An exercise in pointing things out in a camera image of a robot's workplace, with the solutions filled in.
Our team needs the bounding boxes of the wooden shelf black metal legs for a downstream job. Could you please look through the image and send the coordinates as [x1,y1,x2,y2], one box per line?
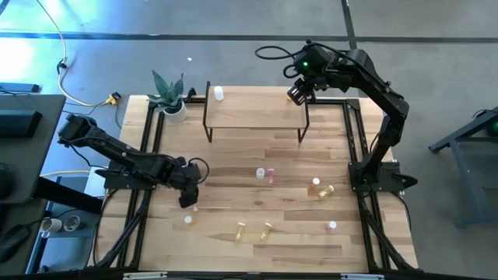
[202,80,311,144]

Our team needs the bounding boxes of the snake plant in white pot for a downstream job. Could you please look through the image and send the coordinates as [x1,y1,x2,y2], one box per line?
[146,69,188,124]

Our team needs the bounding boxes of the white box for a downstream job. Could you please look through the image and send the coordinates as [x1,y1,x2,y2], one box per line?
[83,166,108,198]

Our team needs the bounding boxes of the clear glass cup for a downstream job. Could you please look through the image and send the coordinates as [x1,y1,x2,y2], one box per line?
[63,215,82,233]

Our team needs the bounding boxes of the yellow black power plug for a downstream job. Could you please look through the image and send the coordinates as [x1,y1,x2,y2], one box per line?
[103,92,122,107]

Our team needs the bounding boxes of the black desk leg beam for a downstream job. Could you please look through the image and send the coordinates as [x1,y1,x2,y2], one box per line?
[33,177,104,214]

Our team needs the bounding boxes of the white paper cup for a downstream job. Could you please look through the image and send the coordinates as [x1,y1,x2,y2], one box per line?
[40,217,63,234]

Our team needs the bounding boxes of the dark grey desk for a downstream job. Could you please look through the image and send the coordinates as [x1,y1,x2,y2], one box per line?
[0,94,66,205]

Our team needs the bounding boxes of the black rectangular box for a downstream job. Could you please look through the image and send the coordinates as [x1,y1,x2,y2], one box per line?
[0,110,43,138]

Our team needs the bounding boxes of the grey metal stand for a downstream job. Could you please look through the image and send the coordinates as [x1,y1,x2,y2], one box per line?
[427,107,498,229]

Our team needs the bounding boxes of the black flat bar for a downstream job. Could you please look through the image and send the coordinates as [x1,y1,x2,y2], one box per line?
[0,82,41,93]

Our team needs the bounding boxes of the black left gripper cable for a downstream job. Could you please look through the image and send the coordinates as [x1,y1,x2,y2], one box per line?
[188,157,211,184]

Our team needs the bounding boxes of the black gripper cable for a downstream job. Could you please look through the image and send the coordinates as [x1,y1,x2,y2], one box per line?
[188,157,211,184]
[254,38,312,79]

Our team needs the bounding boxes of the black aluminium table frame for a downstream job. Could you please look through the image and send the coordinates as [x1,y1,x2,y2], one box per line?
[87,87,419,273]

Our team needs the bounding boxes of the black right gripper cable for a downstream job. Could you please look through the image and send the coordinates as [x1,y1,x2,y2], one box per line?
[254,38,312,79]

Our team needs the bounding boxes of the silver metal bracket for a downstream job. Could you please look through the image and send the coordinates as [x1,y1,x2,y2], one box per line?
[122,271,168,280]
[340,273,385,280]

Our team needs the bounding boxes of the yellow power cable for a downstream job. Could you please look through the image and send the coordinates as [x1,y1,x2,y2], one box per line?
[35,0,114,108]

